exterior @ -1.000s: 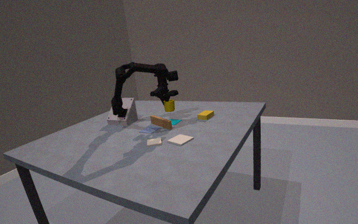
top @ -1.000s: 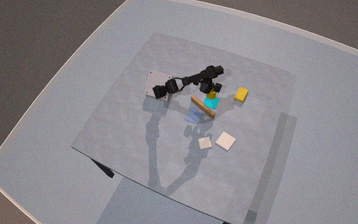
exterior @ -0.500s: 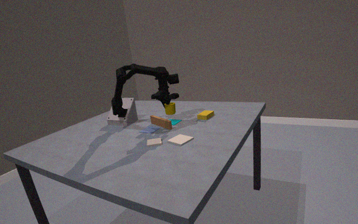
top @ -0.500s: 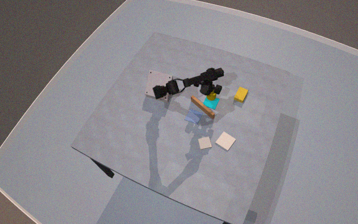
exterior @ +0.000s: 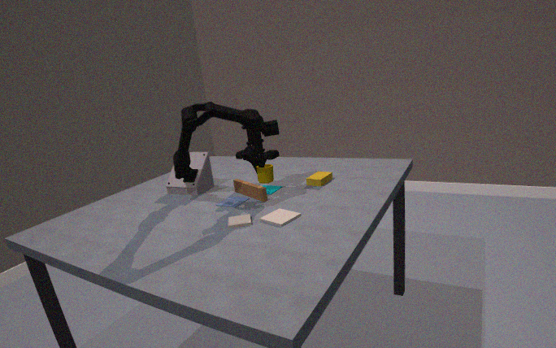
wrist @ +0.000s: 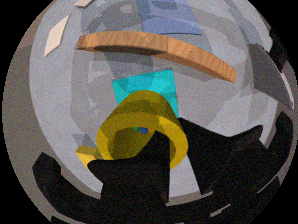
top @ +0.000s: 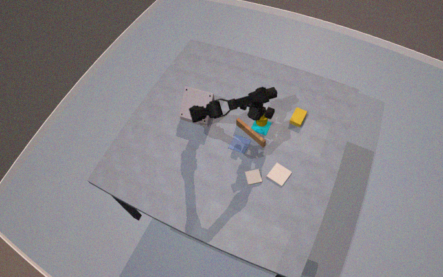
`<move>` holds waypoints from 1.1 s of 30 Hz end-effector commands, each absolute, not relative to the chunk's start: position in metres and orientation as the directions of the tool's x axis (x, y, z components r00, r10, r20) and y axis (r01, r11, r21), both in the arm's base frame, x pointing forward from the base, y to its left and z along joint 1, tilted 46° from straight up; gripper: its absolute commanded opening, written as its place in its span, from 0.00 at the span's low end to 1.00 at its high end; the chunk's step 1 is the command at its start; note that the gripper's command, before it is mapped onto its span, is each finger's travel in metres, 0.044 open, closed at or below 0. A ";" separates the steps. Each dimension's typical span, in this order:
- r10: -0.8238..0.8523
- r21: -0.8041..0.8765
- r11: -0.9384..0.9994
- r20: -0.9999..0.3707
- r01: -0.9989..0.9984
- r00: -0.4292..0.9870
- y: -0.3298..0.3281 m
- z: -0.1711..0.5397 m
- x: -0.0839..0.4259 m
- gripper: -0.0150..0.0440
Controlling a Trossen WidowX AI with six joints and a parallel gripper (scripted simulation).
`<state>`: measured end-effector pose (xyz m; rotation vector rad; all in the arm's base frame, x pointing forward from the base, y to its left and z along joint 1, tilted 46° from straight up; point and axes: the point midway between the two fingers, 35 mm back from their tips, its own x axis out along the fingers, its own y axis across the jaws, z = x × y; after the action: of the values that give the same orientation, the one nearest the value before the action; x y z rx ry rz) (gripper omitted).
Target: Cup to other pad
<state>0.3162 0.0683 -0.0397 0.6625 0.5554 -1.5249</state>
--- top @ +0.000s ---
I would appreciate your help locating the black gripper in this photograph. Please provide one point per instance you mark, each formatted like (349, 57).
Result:
(268, 113)

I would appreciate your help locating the orange wooden bar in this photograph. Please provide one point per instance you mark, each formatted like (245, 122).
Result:
(253, 134)

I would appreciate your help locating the yellow rectangular block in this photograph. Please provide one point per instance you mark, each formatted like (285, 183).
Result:
(298, 117)

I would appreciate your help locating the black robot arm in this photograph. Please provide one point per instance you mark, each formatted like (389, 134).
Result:
(260, 96)

